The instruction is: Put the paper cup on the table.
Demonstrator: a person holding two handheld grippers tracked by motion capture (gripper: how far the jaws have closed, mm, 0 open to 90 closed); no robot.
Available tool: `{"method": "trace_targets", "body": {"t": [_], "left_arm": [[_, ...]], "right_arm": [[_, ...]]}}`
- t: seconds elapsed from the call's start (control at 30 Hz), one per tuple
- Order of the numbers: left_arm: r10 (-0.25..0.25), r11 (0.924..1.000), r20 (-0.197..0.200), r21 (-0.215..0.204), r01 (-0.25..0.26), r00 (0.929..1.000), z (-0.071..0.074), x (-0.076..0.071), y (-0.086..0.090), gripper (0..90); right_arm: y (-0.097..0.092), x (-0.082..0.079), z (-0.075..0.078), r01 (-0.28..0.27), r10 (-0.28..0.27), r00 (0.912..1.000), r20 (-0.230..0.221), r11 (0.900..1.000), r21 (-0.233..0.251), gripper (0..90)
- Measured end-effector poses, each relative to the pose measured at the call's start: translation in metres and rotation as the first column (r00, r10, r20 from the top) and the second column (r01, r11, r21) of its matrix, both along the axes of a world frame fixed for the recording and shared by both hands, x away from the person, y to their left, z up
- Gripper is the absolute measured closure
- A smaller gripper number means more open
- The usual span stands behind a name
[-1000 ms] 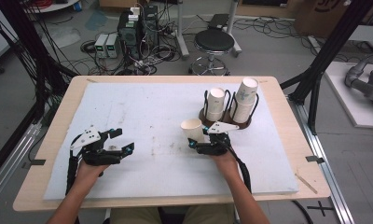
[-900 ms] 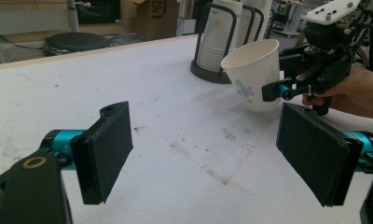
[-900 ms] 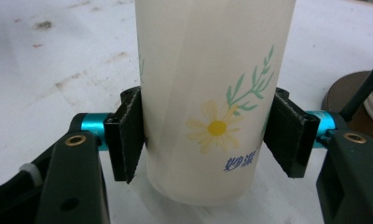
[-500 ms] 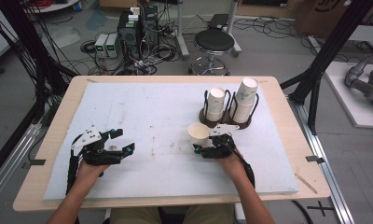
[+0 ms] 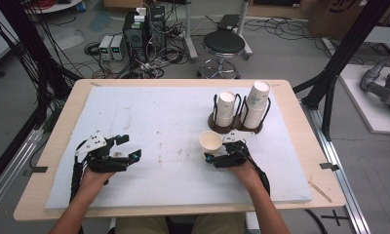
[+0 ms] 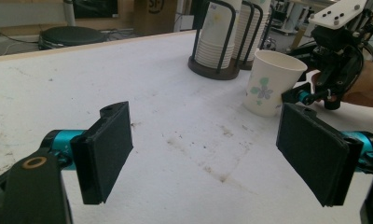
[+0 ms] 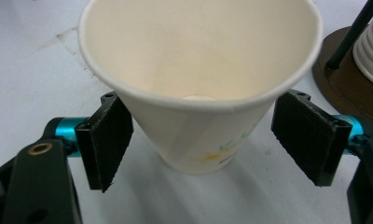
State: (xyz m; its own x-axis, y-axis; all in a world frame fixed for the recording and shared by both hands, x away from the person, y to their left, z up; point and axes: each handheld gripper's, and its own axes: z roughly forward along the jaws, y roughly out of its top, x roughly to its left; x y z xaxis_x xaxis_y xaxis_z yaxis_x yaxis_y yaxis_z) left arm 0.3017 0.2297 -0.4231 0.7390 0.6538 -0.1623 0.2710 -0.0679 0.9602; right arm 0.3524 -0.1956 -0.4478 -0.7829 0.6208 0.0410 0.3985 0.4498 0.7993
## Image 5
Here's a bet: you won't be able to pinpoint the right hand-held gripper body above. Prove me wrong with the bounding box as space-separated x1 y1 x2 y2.
214 128 256 170

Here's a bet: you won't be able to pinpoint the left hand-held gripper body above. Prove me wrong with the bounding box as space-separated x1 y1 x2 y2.
74 129 133 174

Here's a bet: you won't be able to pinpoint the single white paper cup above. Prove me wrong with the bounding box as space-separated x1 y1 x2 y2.
198 130 224 155

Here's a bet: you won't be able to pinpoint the dark wire cup holder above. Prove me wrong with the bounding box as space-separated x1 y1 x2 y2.
208 93 272 135

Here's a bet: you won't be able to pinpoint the short stack of paper cups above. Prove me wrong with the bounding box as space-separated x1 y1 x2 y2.
215 91 237 128

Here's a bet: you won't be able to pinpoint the person's left hand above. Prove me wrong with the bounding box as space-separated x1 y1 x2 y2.
81 165 117 197

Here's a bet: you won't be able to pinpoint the person's right hand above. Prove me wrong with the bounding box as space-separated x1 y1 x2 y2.
228 160 266 193

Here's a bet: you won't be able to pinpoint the white foam mat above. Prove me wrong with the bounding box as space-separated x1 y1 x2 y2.
45 85 314 210

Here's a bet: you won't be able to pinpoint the tall stack of paper cups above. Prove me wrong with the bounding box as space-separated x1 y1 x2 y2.
242 80 271 130

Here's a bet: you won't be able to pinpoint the black tape piece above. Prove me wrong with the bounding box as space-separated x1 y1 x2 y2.
22 165 50 178
319 161 340 173

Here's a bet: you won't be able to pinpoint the white table leg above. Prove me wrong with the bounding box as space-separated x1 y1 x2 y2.
244 212 260 234

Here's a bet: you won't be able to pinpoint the person's khaki trousers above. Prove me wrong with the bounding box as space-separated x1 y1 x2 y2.
113 213 246 234

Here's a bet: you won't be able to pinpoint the grey power supply unit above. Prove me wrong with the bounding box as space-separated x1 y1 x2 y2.
98 34 114 61
109 34 125 61

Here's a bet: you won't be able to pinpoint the thin wooden stick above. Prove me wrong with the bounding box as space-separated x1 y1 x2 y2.
308 179 333 204

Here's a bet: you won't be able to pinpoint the black round stool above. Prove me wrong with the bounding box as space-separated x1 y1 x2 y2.
196 30 247 80

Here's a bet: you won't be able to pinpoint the black computer tower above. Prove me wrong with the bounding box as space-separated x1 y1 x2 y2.
122 4 168 62

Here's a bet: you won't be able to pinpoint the white stand leg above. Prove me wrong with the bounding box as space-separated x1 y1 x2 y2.
236 0 254 61
182 0 200 62

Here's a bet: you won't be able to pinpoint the flat black device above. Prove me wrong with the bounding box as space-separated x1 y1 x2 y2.
216 14 240 32

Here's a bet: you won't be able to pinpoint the white platform board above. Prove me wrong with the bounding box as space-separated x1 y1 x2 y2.
338 62 390 135

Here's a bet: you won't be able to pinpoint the cardboard box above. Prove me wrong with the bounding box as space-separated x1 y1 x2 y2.
306 0 390 41

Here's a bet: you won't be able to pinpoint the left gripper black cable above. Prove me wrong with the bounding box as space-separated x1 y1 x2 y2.
69 139 89 204

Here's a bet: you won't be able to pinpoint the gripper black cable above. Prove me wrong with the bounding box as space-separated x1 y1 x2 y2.
69 139 89 204
245 152 271 198

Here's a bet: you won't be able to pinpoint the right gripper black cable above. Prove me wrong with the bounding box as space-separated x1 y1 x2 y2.
245 152 271 198

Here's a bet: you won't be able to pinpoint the aluminium rail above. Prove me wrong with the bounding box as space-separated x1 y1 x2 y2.
0 128 45 218
299 98 372 234

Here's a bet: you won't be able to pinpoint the tangle of floor cables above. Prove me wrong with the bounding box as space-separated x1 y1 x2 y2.
82 30 192 80

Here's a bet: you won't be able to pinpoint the black metal frame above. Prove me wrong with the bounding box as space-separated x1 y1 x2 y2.
292 0 390 141
0 0 84 193

